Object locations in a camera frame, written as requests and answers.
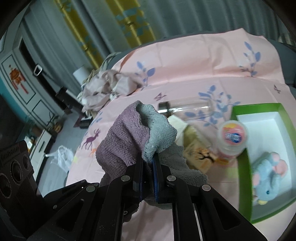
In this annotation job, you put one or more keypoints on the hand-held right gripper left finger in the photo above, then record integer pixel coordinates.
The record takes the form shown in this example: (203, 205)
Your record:
(140, 183)

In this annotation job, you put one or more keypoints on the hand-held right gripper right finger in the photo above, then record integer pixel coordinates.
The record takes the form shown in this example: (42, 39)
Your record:
(155, 178)

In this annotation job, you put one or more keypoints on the purple and grey towel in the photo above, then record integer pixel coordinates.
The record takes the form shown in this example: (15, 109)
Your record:
(120, 139)

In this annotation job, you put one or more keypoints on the green box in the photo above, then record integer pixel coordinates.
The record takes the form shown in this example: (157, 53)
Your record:
(244, 176)

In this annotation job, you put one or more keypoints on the blue elephant plush toy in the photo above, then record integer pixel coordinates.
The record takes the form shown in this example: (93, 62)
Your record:
(268, 176)

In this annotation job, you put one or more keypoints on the white plastic bag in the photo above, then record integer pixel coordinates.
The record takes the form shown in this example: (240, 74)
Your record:
(61, 157)

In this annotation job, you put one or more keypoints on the clear glass bottle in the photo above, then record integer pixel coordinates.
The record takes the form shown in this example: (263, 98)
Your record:
(185, 107)

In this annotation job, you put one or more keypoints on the pink lid plastic jar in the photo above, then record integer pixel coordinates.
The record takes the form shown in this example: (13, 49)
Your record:
(231, 136)

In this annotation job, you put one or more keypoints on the white cabinet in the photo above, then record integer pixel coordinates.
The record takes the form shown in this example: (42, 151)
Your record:
(23, 88)

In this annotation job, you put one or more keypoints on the beige crumpled cloth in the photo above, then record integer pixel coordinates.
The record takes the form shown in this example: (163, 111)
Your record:
(104, 85)

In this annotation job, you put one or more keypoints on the pink printed sheet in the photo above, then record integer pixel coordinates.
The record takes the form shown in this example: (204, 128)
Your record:
(185, 64)

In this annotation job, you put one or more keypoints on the yellow patterned curtain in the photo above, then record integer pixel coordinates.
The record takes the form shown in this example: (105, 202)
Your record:
(129, 18)

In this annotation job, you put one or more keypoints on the grey curtain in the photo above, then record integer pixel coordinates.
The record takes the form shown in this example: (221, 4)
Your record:
(185, 16)

